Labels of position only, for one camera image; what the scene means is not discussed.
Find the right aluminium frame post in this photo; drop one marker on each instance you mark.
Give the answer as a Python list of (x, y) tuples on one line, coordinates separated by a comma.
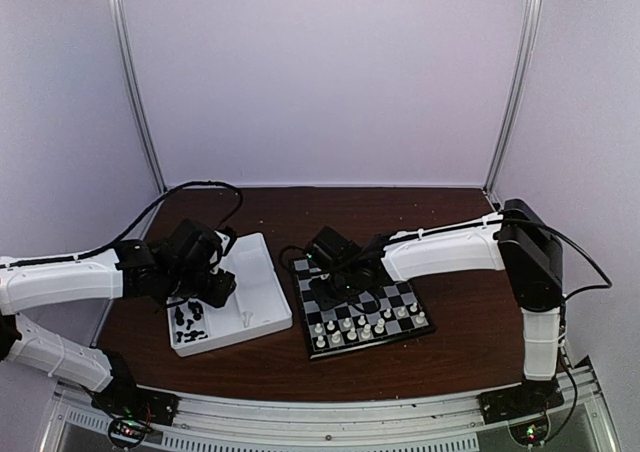
[(527, 42)]

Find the left controller circuit board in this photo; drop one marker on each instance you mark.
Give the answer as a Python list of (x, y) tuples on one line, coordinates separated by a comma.
[(125, 433)]

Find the controller circuit board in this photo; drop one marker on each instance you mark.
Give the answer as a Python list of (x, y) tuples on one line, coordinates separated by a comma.
[(530, 433), (125, 433)]

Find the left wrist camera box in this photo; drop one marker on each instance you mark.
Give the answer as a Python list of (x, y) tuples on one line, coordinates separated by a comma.
[(190, 239)]

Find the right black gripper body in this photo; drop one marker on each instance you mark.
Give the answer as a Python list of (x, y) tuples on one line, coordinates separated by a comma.
[(340, 294)]

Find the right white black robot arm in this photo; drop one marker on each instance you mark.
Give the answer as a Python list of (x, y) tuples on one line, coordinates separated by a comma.
[(513, 240)]

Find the white chess pieces pile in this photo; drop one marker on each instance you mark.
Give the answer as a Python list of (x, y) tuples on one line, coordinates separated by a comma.
[(247, 317)]

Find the right controller circuit board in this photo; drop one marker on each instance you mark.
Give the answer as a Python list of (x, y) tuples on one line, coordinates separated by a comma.
[(530, 433)]

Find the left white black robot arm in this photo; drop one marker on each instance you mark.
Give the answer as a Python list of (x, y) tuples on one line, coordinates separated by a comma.
[(45, 281)]

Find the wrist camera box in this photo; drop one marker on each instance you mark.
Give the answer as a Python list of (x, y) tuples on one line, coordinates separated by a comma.
[(190, 239), (328, 248)]

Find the aluminium frame post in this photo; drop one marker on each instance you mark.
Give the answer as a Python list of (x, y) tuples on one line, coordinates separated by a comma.
[(527, 42), (118, 14)]

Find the front aluminium rail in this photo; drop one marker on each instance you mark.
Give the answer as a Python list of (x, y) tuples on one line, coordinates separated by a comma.
[(453, 422)]

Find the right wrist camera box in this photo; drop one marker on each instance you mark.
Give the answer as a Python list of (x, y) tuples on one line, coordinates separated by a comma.
[(328, 248)]

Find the black chess pieces pile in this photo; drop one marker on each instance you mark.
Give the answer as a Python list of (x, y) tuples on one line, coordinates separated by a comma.
[(187, 323)]

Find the black white chess board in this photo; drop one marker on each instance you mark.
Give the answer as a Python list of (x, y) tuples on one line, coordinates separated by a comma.
[(393, 297)]

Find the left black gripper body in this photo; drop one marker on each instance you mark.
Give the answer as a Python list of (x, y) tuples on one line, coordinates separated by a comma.
[(187, 285)]

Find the white compartment tray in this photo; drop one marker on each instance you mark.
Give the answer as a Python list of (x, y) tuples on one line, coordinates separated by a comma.
[(258, 290)]

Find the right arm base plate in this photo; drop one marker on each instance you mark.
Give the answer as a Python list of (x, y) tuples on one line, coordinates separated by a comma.
[(519, 401)]

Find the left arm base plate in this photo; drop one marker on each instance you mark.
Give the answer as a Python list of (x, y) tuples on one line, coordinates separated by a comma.
[(143, 405)]

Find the white king piece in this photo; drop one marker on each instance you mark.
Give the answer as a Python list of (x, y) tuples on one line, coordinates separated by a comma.
[(380, 327)]

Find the left aluminium frame post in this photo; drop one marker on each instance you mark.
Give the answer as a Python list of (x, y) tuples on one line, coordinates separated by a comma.
[(118, 14)]

